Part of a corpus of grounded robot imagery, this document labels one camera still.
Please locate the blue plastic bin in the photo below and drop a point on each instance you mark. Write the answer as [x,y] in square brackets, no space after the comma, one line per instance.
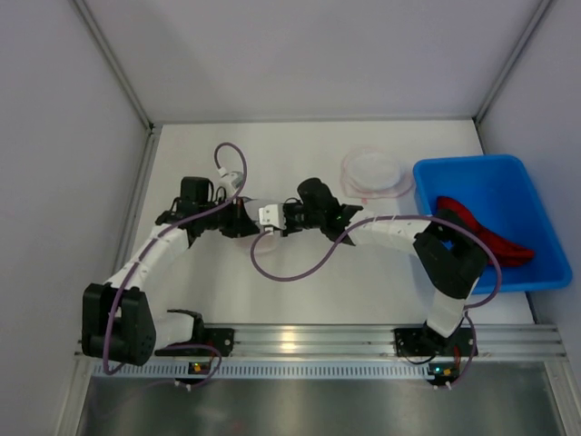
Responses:
[500,194]

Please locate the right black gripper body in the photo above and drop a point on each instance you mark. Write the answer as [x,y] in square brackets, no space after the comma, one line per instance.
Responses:
[287,218]

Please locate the slotted grey cable duct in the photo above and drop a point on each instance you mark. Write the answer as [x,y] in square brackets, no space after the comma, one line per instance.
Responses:
[249,370]

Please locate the red bra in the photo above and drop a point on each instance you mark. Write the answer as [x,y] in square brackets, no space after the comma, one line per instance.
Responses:
[507,253]

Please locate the right aluminium frame post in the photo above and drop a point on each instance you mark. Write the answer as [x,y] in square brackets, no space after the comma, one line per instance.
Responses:
[525,37]

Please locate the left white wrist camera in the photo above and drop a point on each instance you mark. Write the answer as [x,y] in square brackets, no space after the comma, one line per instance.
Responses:
[230,181]

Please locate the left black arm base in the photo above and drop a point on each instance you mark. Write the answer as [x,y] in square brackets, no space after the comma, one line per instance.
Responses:
[184,333]

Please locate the aluminium front rail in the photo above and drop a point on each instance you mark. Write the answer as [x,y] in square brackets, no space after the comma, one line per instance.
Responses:
[495,342]

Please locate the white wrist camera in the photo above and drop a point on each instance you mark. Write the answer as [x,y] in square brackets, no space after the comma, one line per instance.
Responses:
[230,181]
[271,218]

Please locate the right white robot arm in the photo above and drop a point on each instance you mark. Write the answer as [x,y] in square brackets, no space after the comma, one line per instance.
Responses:
[448,251]

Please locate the left aluminium frame post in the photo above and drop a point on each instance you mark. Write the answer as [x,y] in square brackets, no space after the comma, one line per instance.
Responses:
[111,60]

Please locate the pink trimmed mesh laundry bag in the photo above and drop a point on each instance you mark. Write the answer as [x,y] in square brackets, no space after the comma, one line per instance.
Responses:
[370,173]

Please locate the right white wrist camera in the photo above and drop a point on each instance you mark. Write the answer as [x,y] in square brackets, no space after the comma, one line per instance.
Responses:
[271,218]

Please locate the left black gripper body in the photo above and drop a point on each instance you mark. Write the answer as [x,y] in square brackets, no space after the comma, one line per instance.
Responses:
[237,220]

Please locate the aluminium frame post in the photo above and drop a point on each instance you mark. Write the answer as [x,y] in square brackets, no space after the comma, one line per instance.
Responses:
[525,37]
[111,60]

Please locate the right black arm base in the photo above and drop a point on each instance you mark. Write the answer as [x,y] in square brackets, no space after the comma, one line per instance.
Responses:
[422,344]

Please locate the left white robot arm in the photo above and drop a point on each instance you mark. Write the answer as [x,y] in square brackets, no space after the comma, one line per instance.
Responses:
[129,318]

